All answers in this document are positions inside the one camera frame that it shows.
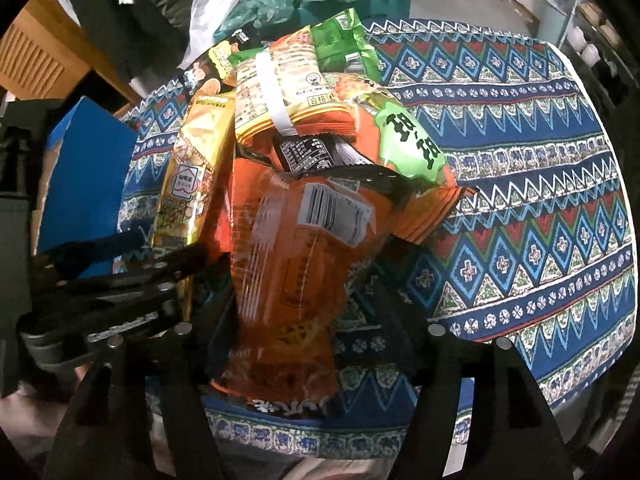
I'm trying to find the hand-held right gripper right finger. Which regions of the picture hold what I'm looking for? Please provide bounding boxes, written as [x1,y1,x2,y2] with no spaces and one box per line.
[372,267,576,480]

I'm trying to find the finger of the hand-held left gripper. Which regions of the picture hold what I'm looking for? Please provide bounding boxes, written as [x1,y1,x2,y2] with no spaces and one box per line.
[30,244,226,341]
[37,229,156,281]

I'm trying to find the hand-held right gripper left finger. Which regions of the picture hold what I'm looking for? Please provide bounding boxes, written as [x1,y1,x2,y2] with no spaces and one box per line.
[52,287,236,480]

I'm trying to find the blue cardboard box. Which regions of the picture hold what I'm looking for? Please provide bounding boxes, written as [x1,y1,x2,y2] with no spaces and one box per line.
[32,95,141,263]

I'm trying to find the yellow snack packet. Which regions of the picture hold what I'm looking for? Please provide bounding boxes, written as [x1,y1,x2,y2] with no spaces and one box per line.
[152,87,237,321]

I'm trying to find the orange transparent noodle packet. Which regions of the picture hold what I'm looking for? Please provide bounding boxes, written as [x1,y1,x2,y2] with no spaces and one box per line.
[212,167,386,398]

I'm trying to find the black cartoon noodle packet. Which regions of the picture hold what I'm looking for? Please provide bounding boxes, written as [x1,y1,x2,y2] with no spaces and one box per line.
[187,32,263,98]

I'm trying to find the orange packet with white seam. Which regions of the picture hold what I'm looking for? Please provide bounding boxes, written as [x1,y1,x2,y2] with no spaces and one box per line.
[234,34,362,142]

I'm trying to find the green snack packet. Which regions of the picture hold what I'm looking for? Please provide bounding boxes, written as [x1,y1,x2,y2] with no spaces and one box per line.
[309,7,383,78]

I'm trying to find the orange packet with green label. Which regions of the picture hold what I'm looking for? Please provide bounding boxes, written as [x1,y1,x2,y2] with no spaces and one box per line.
[350,79,478,243]

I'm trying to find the black packet with white print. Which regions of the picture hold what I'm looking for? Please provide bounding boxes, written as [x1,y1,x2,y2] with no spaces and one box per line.
[272,132,378,173]

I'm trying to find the wooden cabinet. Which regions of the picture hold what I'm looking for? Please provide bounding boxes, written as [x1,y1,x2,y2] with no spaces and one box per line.
[0,0,138,108]

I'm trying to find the patterned blue tablecloth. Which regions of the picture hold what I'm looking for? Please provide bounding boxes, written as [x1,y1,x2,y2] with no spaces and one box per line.
[115,17,636,461]

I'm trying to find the dark green jacket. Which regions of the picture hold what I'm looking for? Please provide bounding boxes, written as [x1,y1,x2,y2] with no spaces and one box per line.
[57,0,201,88]

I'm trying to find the white plastic bag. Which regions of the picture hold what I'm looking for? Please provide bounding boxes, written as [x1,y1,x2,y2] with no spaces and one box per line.
[189,0,286,58]

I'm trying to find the shoe rack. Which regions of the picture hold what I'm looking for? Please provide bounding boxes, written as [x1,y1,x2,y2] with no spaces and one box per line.
[542,0,633,91]

